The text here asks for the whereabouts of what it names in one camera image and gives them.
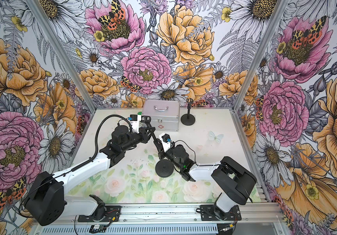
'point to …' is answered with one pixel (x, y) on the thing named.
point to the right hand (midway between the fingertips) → (156, 142)
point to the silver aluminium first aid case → (164, 114)
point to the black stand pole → (160, 152)
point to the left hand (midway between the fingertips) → (154, 132)
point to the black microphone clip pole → (189, 101)
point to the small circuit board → (97, 228)
